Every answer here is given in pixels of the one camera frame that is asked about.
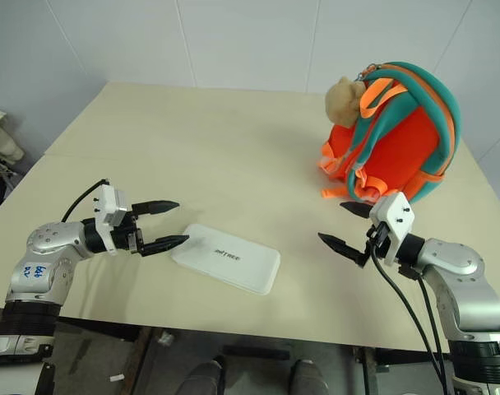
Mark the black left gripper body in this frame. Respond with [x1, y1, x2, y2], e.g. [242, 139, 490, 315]
[116, 212, 146, 253]

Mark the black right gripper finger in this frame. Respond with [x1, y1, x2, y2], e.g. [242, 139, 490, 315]
[339, 201, 373, 220]
[317, 232, 373, 269]

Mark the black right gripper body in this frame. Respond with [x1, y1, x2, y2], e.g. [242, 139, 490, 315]
[366, 222, 394, 259]

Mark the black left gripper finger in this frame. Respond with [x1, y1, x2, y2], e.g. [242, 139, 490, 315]
[130, 200, 181, 218]
[140, 235, 191, 258]

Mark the white pouch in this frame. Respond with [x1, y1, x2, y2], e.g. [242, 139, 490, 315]
[169, 222, 282, 296]

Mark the orange and teal backpack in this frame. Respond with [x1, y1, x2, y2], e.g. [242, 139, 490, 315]
[316, 61, 463, 205]

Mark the tan plush bear charm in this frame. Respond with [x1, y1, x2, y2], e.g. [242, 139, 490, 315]
[324, 75, 369, 129]

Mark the dark grey rounded shape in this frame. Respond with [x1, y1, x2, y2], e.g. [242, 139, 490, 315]
[289, 358, 330, 395]
[178, 359, 225, 395]

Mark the cream crumpled cloth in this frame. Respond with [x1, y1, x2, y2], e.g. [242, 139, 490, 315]
[0, 105, 25, 185]

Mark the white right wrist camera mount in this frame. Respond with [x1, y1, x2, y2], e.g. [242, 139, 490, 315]
[368, 191, 416, 265]

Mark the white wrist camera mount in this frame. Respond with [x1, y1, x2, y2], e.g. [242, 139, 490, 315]
[92, 184, 131, 257]
[368, 191, 416, 265]

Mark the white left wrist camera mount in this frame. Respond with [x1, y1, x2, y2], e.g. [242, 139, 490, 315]
[92, 184, 131, 257]

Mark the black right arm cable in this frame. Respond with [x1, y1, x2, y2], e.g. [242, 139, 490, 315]
[414, 274, 448, 395]
[371, 240, 442, 395]

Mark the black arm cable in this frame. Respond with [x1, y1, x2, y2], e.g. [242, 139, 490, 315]
[414, 274, 448, 395]
[371, 240, 442, 395]
[61, 178, 112, 224]

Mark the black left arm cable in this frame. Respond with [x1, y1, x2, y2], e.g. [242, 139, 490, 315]
[61, 178, 112, 224]

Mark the black table frame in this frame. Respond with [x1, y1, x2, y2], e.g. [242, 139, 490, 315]
[52, 317, 453, 374]

